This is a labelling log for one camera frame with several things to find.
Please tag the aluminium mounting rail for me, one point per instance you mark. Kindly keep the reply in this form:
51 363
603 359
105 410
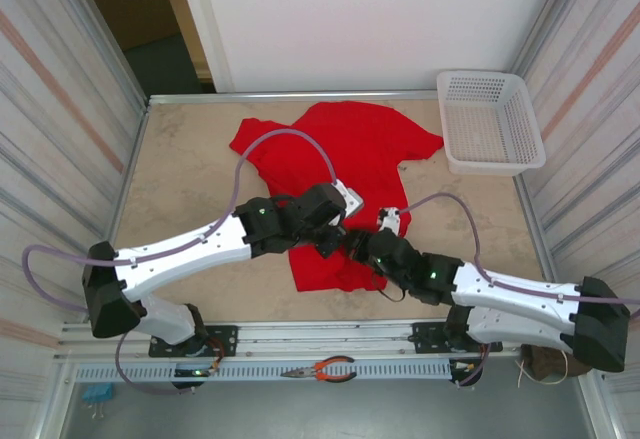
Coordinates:
325 341

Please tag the red t-shirt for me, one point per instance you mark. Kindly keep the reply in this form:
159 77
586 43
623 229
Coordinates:
350 149

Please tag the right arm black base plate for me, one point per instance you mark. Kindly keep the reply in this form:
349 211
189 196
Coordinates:
425 341

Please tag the small circuit board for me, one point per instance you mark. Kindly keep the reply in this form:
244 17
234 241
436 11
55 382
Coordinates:
192 372
467 366

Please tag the cream door frame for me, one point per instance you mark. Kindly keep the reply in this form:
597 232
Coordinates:
200 34

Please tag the aluminium rear frame bar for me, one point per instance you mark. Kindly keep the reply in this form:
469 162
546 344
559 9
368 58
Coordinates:
250 96

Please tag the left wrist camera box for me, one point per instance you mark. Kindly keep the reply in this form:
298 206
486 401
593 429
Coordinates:
352 201

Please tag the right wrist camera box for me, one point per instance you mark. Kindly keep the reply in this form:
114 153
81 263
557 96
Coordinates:
390 219

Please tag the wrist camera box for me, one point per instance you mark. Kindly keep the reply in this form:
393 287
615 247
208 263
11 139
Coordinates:
352 201
390 219

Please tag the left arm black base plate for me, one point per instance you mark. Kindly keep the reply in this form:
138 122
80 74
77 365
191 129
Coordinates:
227 341

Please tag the blue binder clip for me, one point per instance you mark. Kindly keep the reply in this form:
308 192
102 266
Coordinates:
97 393

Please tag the white plastic mesh basket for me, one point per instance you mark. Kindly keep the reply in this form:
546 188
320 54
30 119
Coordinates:
480 124

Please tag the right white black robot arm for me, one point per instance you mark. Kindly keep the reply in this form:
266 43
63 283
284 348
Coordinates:
510 294

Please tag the brown cloth bag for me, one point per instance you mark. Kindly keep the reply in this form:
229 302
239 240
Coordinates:
545 361

